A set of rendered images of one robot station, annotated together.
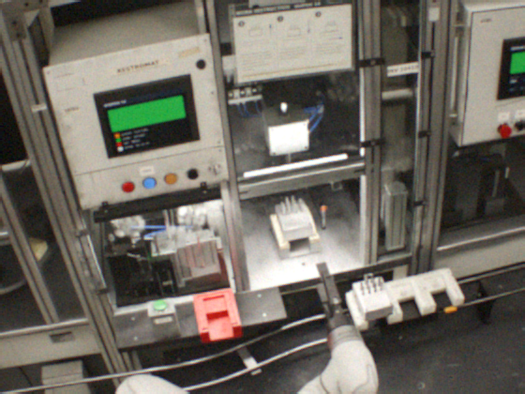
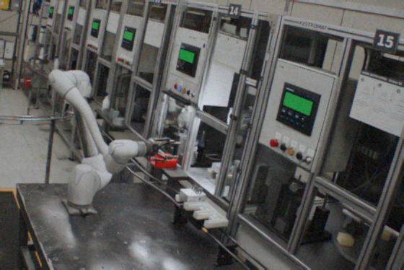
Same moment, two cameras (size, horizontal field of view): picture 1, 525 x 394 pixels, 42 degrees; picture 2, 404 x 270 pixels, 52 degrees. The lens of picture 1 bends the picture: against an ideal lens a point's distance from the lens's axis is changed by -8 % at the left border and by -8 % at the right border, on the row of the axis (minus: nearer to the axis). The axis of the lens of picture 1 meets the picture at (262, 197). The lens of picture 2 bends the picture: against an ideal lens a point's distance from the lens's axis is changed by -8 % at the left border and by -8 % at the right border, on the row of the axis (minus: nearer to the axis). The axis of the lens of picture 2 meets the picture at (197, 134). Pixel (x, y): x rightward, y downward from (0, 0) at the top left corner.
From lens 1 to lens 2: 2.63 m
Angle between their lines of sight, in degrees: 61
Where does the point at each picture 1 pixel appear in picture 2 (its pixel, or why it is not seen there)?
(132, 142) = (180, 65)
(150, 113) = (187, 56)
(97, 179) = (172, 78)
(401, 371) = (167, 235)
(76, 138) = (174, 57)
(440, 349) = (187, 247)
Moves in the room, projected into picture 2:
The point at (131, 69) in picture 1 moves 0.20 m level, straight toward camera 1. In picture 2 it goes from (191, 37) to (166, 34)
